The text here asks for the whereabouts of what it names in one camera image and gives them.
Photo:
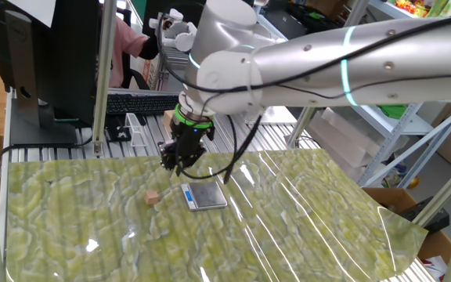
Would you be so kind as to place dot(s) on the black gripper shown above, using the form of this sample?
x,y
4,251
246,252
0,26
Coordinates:
x,y
190,143

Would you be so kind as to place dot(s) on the small wooden block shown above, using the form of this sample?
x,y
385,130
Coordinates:
x,y
152,197

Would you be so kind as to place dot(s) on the large wooden block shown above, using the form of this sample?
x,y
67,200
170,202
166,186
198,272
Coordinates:
x,y
167,119

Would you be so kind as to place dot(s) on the silver digital pocket scale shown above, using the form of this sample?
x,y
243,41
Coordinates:
x,y
208,194

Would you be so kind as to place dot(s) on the clear acrylic stand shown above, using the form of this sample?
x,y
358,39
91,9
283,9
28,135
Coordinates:
x,y
135,131

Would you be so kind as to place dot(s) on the black computer keyboard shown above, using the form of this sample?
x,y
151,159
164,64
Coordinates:
x,y
139,103

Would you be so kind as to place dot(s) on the small black device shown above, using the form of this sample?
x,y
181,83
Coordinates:
x,y
116,131

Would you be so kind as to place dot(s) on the grey metal cart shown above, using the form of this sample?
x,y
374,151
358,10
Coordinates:
x,y
170,78

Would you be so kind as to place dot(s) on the black office chair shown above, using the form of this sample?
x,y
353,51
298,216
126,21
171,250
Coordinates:
x,y
141,80

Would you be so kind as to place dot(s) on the white red printed box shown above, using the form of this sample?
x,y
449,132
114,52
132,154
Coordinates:
x,y
147,70

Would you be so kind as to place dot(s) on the green marble pattern mat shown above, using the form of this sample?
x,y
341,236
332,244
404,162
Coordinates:
x,y
92,235

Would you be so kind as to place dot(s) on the white haptic controller device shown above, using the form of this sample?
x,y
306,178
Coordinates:
x,y
178,39

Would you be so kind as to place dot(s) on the person in pink sweater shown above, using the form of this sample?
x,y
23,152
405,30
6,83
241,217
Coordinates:
x,y
125,43

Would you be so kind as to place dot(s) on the black Dell monitor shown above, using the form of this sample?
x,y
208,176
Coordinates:
x,y
69,58

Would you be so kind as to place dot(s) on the white plastic sheet stack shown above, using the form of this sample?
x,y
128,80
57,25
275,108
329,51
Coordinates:
x,y
347,145

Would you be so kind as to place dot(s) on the dark grey case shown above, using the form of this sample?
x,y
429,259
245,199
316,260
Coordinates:
x,y
284,23

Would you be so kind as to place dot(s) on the small white paper sheet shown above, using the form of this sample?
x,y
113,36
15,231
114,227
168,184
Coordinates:
x,y
29,9

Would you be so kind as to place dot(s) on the brown cardboard box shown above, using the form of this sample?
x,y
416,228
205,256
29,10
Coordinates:
x,y
390,197

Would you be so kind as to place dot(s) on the colourful plastic bag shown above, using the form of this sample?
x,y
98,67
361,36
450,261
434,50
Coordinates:
x,y
394,176

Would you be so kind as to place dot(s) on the green plastic bag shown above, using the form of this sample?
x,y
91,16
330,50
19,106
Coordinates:
x,y
394,111

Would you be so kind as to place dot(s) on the grey metal shelf rack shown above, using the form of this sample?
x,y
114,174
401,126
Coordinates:
x,y
397,125

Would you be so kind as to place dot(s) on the yellow round ball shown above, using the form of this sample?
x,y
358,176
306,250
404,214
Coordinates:
x,y
414,183

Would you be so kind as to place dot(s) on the black electronic box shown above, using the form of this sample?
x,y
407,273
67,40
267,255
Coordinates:
x,y
431,219

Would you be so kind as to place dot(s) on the red orange toy fruits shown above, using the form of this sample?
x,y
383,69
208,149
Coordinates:
x,y
409,7

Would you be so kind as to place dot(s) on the white red paper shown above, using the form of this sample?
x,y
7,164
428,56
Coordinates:
x,y
435,266

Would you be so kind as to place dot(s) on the green plastic bottle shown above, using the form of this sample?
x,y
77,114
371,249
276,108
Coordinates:
x,y
435,7

